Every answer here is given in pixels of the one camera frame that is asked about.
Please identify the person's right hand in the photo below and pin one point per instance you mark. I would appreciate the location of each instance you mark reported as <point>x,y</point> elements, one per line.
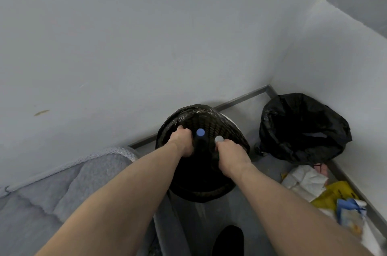
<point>232,159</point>

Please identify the person's left hand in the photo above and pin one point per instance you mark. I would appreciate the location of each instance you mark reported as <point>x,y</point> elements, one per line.
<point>183,142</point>

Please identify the person's left fingers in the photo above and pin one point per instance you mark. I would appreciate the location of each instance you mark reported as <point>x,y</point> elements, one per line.
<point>186,134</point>

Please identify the person's right fingers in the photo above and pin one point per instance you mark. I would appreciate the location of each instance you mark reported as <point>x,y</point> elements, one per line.
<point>225,144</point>

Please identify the dark bottle with white cap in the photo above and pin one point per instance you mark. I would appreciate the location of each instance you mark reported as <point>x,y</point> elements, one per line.
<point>219,138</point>

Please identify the dark bottle with blue cap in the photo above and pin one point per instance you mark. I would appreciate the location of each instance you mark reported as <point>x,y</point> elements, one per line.
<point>200,139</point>

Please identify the person's right forearm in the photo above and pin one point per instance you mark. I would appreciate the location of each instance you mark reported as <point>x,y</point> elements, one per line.
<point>287,210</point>

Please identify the person's left forearm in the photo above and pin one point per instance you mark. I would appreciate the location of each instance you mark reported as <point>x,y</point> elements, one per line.
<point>121,201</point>

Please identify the black bin liner bag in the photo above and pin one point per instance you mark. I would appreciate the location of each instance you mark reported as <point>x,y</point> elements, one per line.
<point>187,116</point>

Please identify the black mesh waste bin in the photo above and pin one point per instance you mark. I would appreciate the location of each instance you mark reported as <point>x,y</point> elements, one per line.
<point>208,196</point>

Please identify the full black trash bag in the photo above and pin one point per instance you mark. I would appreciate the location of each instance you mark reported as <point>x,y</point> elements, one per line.
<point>302,128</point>

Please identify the crumpled white paper bag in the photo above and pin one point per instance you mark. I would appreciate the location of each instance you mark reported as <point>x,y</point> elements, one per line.
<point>305,181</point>

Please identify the person's black shoe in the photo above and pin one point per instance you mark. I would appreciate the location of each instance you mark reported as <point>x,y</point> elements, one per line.
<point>228,242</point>

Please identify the pink wrapper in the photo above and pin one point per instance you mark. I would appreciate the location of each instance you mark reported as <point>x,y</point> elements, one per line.
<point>321,169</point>

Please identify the yellow plastic bag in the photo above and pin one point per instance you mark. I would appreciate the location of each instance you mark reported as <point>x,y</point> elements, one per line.
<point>334,193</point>

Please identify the blue and white packet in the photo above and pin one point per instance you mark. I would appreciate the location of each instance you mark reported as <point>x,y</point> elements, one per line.
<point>350,213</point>

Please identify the grey quilted mattress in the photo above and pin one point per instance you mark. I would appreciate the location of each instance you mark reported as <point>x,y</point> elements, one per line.
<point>45,192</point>

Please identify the white plastic bag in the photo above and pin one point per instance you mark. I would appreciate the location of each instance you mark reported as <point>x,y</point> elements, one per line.
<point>370,240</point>

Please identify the grey metal floor rail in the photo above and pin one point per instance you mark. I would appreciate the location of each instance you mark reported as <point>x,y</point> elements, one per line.
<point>242,97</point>

